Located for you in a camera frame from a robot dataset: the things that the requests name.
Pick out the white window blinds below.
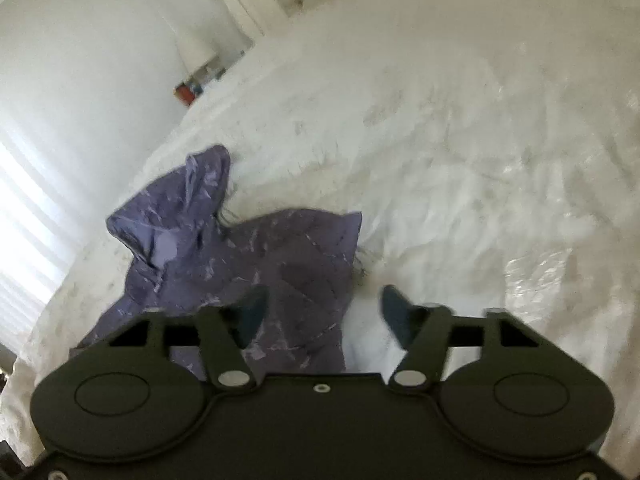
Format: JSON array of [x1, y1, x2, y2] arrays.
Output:
[[0, 125, 88, 356]]

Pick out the red and blue nightstand clutter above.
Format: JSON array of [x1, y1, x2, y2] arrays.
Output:
[[173, 66, 224, 108]]

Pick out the white bed cover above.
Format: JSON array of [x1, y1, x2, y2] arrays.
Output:
[[0, 0, 640, 466]]

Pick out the white table lamp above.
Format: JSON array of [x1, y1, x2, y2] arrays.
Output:
[[175, 20, 219, 77]]

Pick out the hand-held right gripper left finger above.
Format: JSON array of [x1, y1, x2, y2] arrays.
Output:
[[106, 284, 270, 392]]

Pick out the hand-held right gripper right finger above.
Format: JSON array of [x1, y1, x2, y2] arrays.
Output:
[[381, 284, 542, 392]]

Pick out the purple patterned garment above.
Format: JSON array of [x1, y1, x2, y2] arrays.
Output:
[[75, 144, 364, 376]]

